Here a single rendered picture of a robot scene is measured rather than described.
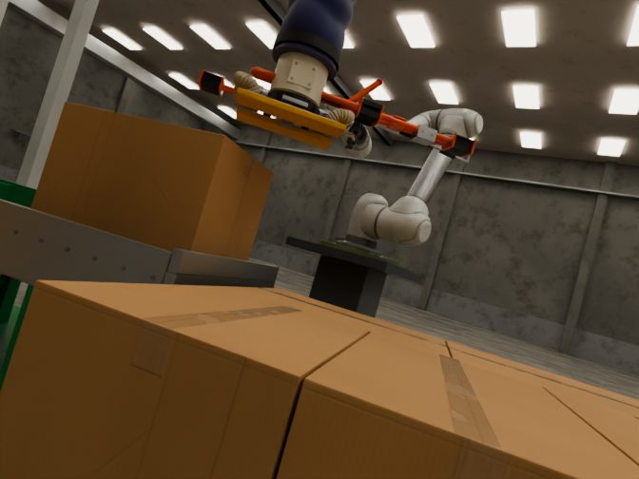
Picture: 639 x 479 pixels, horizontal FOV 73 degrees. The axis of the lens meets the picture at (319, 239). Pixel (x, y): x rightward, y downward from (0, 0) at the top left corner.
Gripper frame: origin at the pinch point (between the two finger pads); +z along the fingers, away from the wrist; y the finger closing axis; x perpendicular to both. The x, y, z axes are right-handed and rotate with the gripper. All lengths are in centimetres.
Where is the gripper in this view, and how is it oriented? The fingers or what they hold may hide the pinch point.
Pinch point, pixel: (355, 116)
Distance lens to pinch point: 160.2
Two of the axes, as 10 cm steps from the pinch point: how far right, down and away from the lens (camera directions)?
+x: -9.5, -2.6, 1.7
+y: -2.7, 9.6, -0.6
